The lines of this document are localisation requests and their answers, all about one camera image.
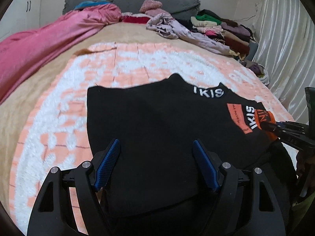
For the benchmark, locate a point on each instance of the red cloth by headboard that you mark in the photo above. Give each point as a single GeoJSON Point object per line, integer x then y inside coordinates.
{"type": "Point", "coordinates": [135, 18]}

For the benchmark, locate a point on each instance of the cream satin curtain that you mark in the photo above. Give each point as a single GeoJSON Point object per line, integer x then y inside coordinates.
{"type": "Point", "coordinates": [286, 49]}

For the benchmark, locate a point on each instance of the black sweater with orange cuffs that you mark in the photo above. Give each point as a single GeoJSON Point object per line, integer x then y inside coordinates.
{"type": "Point", "coordinates": [156, 187]}

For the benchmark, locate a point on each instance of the blue cloth near headboard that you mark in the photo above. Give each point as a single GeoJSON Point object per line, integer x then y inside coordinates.
{"type": "Point", "coordinates": [83, 5]}

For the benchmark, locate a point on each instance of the pink satin duvet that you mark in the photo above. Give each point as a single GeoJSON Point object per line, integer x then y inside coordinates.
{"type": "Point", "coordinates": [23, 53]}

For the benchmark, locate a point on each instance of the stack of folded clothes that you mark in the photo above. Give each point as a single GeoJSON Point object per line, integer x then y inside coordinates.
{"type": "Point", "coordinates": [237, 37]}

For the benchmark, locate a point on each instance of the peach and white fleece blanket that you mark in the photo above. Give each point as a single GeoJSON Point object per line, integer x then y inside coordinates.
{"type": "Point", "coordinates": [55, 133]}

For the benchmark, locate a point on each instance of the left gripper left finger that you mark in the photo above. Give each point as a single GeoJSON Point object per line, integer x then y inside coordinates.
{"type": "Point", "coordinates": [52, 213]}

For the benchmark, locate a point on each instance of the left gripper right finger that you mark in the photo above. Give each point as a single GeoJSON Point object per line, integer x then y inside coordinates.
{"type": "Point", "coordinates": [244, 201]}

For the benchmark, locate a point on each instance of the lilac crumpled garment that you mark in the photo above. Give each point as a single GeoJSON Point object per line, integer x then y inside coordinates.
{"type": "Point", "coordinates": [167, 27]}

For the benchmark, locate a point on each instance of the white wardrobe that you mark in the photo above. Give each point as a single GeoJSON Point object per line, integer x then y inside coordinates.
{"type": "Point", "coordinates": [21, 15]}

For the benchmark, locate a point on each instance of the right hand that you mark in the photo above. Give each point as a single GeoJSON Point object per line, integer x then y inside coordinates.
{"type": "Point", "coordinates": [303, 159]}

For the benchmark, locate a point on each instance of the pink fuzzy plush item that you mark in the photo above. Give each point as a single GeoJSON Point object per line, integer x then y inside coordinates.
{"type": "Point", "coordinates": [152, 8]}

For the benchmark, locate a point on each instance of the beige bed sheet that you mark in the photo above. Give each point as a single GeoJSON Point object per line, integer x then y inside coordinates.
{"type": "Point", "coordinates": [16, 108]}

